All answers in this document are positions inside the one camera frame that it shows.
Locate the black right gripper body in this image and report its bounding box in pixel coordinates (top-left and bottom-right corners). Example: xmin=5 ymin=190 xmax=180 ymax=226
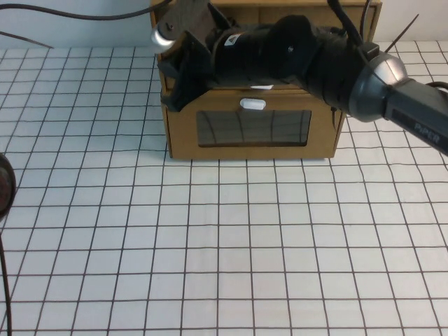
xmin=177 ymin=30 xmax=218 ymax=89

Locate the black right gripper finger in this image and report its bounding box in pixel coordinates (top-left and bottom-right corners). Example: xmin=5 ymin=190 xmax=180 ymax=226
xmin=158 ymin=57 xmax=181 ymax=80
xmin=162 ymin=82 xmax=208 ymax=113

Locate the cardboard drawer with clear window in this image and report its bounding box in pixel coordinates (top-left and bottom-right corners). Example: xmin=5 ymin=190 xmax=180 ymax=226
xmin=159 ymin=3 xmax=374 ymax=90

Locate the cardboard shoe box with window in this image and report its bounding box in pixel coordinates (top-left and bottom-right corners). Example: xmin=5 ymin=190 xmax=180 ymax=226
xmin=160 ymin=87 xmax=347 ymax=161

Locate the cardboard shoe box outer shell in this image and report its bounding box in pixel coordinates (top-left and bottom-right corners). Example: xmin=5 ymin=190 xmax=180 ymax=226
xmin=150 ymin=0 xmax=383 ymax=92

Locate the thin black zip tie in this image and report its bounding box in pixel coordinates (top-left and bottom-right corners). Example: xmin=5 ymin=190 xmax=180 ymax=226
xmin=0 ymin=30 xmax=54 ymax=49
xmin=384 ymin=13 xmax=420 ymax=53

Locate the white grid pattern tablecloth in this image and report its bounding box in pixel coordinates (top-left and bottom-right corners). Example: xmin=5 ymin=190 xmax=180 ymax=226
xmin=0 ymin=40 xmax=448 ymax=336

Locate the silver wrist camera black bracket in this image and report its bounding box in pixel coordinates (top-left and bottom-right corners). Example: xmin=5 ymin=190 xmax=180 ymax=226
xmin=149 ymin=0 xmax=211 ymax=54

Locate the long black cable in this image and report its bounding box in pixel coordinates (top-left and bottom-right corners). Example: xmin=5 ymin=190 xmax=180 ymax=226
xmin=0 ymin=0 xmax=174 ymax=19

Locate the thin black cable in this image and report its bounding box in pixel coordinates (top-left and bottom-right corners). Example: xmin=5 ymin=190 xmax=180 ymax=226
xmin=362 ymin=0 xmax=372 ymax=45

